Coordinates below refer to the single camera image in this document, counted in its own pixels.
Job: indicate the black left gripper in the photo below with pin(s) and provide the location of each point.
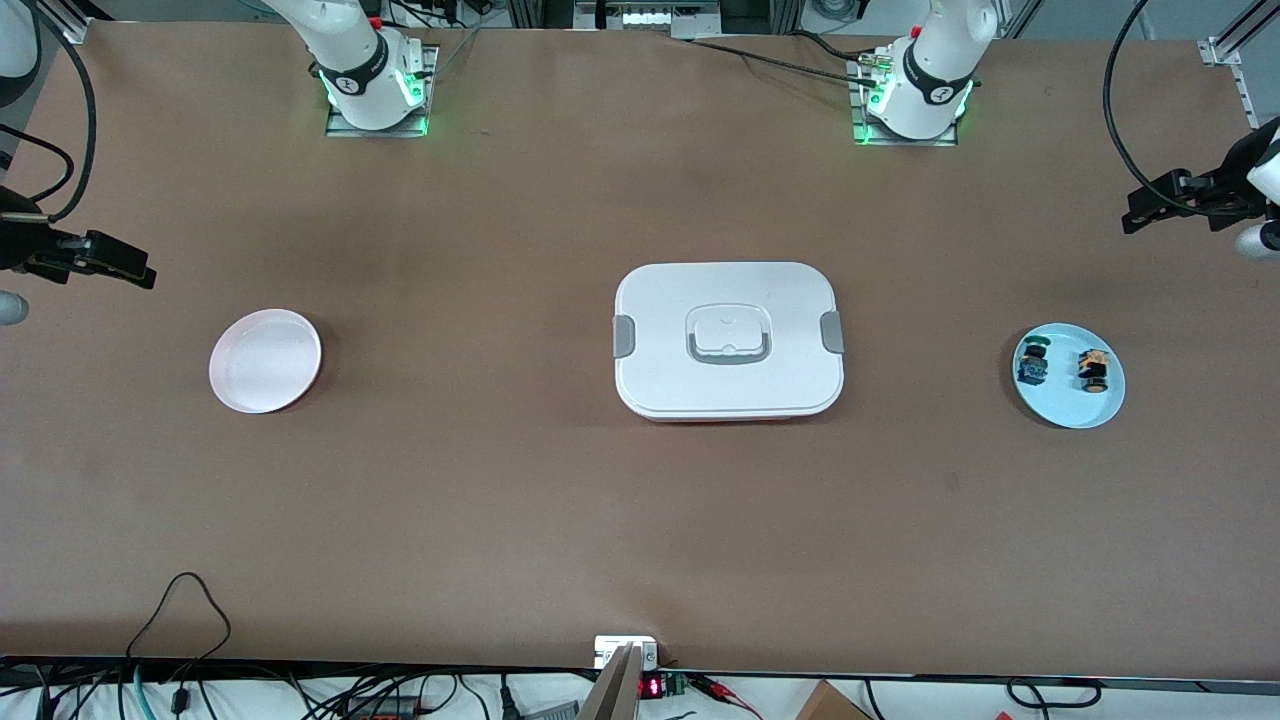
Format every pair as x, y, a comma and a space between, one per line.
1232, 180

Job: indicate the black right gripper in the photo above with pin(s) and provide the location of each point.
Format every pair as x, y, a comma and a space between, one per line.
20, 243

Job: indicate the orange and black switch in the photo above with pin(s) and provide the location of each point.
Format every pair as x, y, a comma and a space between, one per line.
1095, 372

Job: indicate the white lidded box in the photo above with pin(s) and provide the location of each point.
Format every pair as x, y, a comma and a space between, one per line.
660, 380

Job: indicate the brown cardboard box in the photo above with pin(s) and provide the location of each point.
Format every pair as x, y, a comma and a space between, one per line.
830, 705

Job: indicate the pink round plate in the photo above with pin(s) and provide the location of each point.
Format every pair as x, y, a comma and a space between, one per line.
265, 360

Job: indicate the light blue round plate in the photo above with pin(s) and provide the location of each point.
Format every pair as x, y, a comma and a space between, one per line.
1065, 400

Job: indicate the white power strip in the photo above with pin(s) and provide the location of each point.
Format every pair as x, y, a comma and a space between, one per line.
650, 15

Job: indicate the red clip leads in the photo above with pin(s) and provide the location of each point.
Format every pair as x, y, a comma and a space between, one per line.
730, 695

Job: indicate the grey slanted beam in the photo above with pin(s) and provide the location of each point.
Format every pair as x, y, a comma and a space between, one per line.
615, 690

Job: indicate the red digit display module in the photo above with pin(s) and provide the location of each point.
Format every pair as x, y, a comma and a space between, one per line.
651, 688

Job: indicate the aluminium profile rail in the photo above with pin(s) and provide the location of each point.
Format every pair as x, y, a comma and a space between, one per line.
65, 18
1240, 90

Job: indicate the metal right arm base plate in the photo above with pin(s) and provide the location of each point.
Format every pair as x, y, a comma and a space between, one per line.
345, 128

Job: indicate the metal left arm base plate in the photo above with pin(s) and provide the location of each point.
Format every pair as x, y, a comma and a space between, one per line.
865, 138

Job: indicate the white metal bracket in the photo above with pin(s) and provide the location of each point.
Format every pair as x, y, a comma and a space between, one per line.
612, 645

